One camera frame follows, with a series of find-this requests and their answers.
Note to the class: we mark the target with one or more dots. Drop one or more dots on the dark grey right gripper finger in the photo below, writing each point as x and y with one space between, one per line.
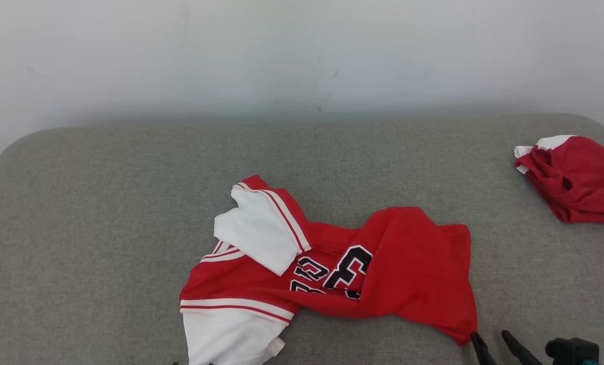
521 353
482 352

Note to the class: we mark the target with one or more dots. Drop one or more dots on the red white basketball jersey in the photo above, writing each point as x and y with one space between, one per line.
413 268

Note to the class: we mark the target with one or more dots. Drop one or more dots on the red shorts with white stripes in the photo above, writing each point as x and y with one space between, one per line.
580 182

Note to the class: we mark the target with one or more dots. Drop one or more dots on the grey fabric sofa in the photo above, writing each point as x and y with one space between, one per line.
104 228

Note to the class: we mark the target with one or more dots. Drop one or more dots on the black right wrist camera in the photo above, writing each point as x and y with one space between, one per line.
573 352

